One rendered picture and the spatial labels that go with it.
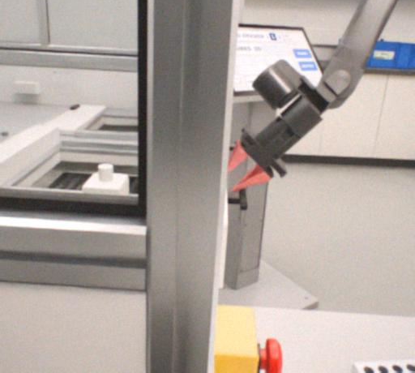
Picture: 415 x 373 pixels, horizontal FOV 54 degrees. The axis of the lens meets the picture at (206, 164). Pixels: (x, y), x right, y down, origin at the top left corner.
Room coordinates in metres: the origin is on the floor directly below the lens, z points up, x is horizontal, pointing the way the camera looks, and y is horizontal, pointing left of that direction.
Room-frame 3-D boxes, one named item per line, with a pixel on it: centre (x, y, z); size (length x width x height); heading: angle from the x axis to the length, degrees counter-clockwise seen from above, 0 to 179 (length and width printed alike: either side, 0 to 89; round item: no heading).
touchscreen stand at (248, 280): (1.63, -0.22, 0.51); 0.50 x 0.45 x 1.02; 36
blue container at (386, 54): (3.92, -1.50, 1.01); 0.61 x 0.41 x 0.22; 92
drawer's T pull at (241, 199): (0.66, -0.06, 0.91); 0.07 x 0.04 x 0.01; 179
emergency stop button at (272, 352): (0.33, -0.07, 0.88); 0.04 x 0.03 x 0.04; 179
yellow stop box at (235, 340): (0.33, -0.04, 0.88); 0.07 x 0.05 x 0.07; 179
